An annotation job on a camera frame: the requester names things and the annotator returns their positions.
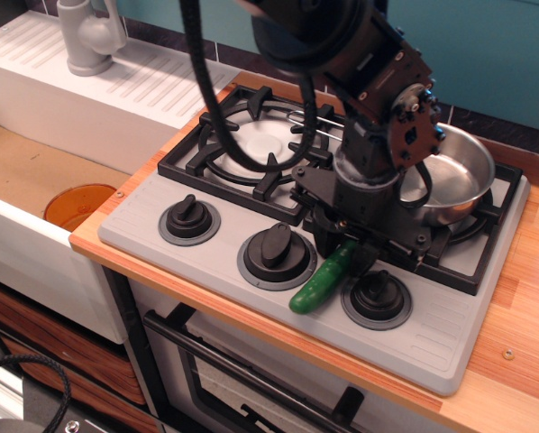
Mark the black middle stove knob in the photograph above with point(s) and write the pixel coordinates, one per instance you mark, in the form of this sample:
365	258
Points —
276	259

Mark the green toy pickle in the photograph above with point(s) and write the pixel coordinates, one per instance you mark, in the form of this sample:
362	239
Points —
318	289

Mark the white toy sink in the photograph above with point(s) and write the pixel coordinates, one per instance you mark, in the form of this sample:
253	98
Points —
59	131

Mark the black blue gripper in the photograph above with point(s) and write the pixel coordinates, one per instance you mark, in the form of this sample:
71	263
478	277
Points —
372	217

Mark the grey toy stove top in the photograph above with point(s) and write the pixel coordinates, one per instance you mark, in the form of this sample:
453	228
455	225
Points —
432	348

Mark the oven door with black handle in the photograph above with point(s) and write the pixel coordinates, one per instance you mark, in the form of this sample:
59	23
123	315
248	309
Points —
246	385

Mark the grey toy faucet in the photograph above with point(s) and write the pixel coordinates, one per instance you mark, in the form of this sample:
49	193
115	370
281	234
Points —
90	40

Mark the black right stove knob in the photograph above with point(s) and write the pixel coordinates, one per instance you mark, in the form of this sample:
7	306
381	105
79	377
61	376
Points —
377	301

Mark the black left burner grate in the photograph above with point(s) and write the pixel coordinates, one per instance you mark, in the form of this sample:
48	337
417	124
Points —
200	162

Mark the orange plastic plate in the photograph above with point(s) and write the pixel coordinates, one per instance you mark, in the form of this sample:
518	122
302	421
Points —
70	208

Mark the wood grain drawer front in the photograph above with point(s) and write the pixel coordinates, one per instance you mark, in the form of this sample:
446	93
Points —
103	382

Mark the black stove knob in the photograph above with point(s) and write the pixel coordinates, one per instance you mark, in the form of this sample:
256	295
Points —
189	222
377	301
276	259

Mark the black right burner grate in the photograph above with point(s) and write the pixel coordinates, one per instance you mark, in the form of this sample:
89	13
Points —
463	255

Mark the white left burner disc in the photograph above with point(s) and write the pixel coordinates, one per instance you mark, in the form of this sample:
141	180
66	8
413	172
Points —
259	139

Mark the stainless steel saucepan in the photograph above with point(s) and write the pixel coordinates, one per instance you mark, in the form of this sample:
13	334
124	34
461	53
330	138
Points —
443	188

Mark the black burner grate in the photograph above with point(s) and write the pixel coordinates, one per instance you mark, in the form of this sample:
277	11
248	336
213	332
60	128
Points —
200	162
463	255

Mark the black left stove knob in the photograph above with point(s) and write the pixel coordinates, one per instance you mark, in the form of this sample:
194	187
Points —
189	222

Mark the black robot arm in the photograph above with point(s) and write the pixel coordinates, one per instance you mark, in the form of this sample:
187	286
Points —
390	117

